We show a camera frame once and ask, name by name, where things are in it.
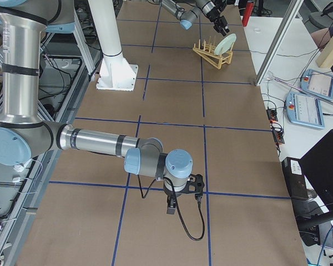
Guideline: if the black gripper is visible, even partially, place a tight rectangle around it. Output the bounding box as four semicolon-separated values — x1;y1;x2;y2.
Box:
205;6;229;36
163;186;181;215

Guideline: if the light green ceramic plate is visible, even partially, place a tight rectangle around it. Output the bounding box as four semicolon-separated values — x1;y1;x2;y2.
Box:
214;33;236;55

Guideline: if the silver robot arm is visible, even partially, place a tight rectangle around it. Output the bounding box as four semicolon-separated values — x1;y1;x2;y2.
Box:
152;0;229;36
0;1;193;211

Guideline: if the wooden dish rack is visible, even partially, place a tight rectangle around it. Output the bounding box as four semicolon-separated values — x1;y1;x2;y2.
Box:
192;38;234;69

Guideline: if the red water bottle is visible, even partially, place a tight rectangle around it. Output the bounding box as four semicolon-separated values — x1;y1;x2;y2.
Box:
242;1;255;27

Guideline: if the near blue teach pendant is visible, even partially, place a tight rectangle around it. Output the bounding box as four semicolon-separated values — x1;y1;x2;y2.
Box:
286;91;325;129

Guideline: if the blue teach pendant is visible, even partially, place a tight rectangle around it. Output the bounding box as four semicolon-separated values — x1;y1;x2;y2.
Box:
300;69;333;100
286;91;325;129

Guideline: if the far blue teach pendant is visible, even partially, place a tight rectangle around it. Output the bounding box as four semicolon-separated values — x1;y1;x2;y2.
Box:
300;69;333;100

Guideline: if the black orange power strip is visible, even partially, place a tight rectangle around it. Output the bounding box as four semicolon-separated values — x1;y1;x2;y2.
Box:
266;108;285;145

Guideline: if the black box with label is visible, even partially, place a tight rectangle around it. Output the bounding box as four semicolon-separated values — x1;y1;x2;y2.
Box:
281;157;311;201

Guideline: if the black laptop computer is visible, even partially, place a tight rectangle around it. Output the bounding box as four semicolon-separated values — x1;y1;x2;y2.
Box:
300;129;333;209

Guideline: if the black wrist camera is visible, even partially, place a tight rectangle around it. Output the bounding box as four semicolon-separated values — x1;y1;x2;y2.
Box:
181;174;205;202
213;0;227;13

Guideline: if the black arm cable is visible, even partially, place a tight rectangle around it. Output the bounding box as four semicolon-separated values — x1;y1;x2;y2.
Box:
137;174;206;241

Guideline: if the aluminium frame post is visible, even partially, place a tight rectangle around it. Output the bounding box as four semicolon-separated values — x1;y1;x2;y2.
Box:
255;0;304;86

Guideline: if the white pedestal column base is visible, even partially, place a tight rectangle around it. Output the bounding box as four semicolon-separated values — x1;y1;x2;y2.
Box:
88;0;138;91

